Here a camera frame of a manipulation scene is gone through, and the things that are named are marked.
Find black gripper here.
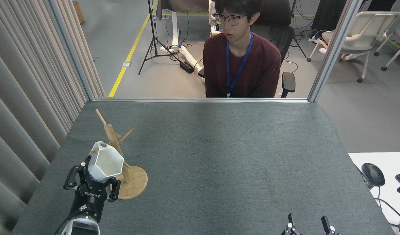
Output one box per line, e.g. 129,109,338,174
63,156,121,223

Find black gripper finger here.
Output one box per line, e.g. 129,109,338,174
281,213,300,235
321,215,341,235

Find white faceted cup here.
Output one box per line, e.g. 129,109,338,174
88,141,125,183

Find wooden cup rack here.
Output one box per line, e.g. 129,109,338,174
91,109,148,200

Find black computer mouse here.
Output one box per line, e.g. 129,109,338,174
361,163,386,187

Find dark grey felt table mat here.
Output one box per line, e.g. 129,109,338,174
12,101,395,235

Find grey pleated curtain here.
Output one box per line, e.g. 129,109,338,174
0,0,106,235

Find black power adapter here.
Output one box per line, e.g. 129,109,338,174
180,61,195,74

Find person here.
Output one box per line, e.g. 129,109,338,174
203,0,282,98

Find cardboard box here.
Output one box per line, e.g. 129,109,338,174
73,1,85,25

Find black office chair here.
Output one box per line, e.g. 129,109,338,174
251,0,296,98

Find black slim tripod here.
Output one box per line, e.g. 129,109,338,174
289,0,307,58

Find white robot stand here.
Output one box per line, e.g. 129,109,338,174
209,0,222,37

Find white office chair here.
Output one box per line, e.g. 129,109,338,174
306,11,400,83

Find brown desk cover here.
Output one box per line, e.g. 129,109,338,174
156,0,210,19

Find black hanging cloth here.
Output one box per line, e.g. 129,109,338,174
312,0,348,32

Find black-rimmed glasses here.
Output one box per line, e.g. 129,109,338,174
213,12,248,26

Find black mouse cable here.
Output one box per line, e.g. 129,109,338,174
375,186,400,228

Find silver frame rail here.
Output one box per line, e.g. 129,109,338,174
95,97,309,103

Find black floor cable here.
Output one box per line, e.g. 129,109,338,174
167,20,207,71

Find blue lanyard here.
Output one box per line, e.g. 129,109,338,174
226,32,255,98

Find white desk frame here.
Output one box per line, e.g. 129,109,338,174
160,11,205,79

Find silver frame post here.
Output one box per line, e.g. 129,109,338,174
308,0,364,103

